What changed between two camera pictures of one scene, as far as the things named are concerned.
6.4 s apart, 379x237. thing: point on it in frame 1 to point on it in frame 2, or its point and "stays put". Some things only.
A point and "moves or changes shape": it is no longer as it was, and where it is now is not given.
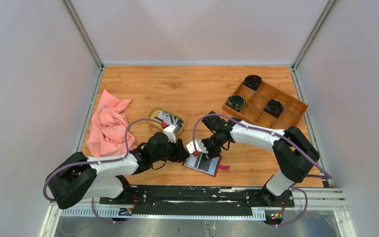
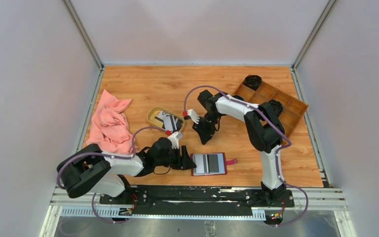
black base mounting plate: x=174 y=200 stays put
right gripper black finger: x=206 y=156 to x=205 y=129
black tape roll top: x=253 y=82 stays put
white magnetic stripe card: x=191 y=161 moves or changes shape
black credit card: x=204 y=165 to x=212 y=163
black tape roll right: x=274 y=107 stays put
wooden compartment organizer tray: x=253 y=111 stays put
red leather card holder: x=208 y=166 moves or changes shape
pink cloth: x=109 y=124 stays put
